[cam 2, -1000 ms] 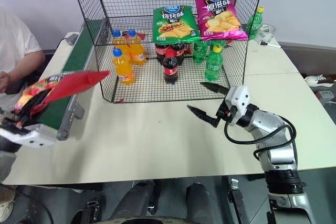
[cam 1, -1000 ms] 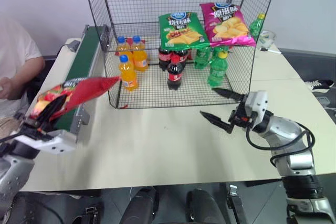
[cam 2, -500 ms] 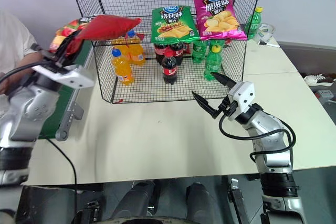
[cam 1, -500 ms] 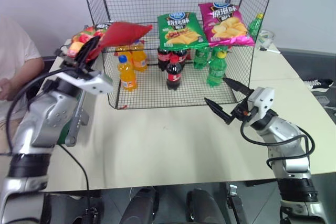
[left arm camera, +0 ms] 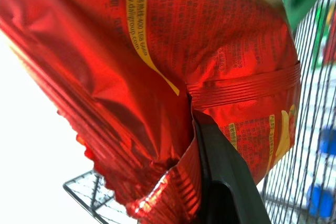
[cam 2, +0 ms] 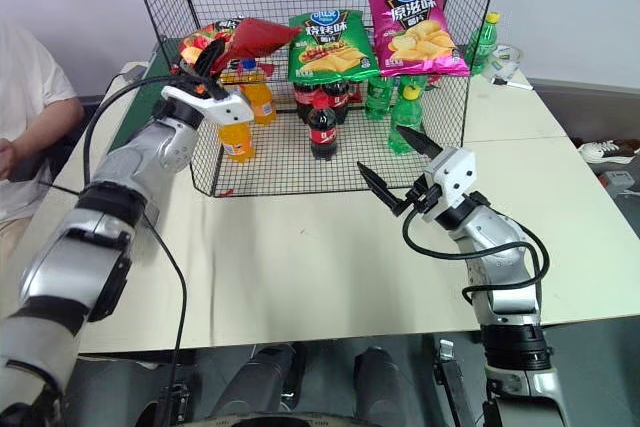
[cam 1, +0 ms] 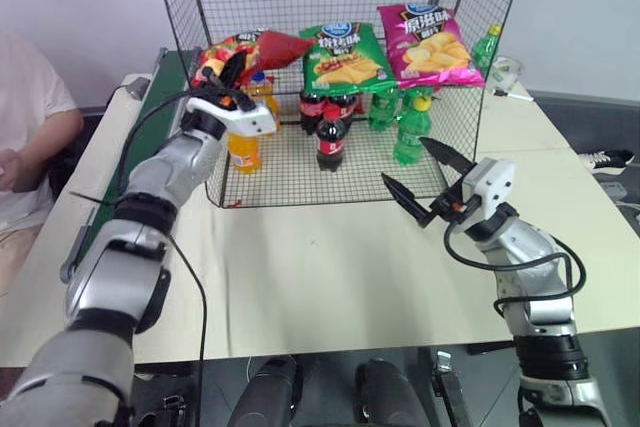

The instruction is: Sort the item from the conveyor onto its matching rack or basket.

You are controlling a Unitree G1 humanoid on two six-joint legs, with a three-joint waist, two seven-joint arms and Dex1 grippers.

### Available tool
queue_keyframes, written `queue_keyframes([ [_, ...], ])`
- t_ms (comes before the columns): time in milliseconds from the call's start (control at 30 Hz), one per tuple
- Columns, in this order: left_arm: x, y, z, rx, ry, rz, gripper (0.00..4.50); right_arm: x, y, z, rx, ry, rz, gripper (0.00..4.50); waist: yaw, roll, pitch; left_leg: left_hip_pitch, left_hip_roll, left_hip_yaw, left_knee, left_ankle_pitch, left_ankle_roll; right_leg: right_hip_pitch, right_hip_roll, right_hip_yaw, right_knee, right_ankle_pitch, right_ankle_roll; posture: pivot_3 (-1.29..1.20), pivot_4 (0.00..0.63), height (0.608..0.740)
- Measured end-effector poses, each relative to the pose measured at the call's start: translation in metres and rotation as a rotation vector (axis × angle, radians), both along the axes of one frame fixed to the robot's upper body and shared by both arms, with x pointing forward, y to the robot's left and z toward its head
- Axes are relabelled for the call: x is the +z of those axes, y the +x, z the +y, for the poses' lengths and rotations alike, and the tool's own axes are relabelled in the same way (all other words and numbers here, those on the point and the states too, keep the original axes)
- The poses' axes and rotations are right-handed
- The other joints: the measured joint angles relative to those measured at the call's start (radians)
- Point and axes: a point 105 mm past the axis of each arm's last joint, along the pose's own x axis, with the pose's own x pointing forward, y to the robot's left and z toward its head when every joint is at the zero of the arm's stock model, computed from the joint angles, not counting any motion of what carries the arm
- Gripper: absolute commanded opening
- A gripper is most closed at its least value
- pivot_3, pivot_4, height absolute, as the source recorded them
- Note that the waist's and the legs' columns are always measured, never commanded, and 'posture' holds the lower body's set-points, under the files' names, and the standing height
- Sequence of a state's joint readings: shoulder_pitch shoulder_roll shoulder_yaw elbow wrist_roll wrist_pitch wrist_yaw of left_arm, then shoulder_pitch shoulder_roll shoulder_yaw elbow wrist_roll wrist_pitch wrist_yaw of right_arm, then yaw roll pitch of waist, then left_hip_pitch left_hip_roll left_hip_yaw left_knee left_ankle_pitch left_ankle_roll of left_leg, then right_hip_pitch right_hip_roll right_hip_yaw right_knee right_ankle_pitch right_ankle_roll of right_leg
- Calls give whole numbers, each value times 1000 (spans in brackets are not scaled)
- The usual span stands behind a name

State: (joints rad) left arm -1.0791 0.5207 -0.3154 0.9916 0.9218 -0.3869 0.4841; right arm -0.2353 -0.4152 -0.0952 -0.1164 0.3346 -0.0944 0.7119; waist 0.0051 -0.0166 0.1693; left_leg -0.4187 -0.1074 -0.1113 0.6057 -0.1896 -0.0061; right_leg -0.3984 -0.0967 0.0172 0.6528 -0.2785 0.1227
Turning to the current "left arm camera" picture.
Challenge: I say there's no red foil snack bag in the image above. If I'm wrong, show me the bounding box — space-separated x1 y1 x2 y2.
0 0 301 224

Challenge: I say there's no blue bottle cap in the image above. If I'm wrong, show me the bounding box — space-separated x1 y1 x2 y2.
318 127 336 154
307 183 334 219

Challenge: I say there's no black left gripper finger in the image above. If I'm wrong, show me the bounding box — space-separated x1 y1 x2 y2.
193 111 272 224

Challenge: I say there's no black wire rack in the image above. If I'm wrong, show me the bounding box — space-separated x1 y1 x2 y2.
62 0 336 224

